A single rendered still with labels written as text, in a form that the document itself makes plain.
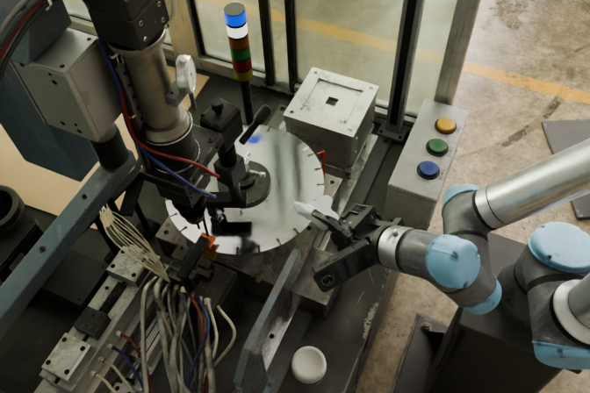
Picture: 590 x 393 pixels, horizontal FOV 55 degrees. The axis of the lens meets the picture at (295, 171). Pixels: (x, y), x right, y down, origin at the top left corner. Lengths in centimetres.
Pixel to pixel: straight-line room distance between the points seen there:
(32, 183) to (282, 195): 70
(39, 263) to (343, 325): 61
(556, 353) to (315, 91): 78
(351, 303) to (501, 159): 142
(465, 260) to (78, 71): 59
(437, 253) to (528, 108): 194
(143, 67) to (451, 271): 51
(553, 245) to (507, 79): 180
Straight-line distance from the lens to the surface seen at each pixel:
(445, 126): 136
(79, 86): 72
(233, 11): 125
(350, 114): 137
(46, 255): 109
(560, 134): 269
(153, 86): 75
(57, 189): 155
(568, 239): 118
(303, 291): 120
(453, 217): 103
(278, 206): 115
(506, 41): 308
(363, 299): 128
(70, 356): 116
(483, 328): 130
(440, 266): 88
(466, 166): 248
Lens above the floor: 191
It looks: 53 degrees down
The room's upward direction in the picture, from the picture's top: 3 degrees counter-clockwise
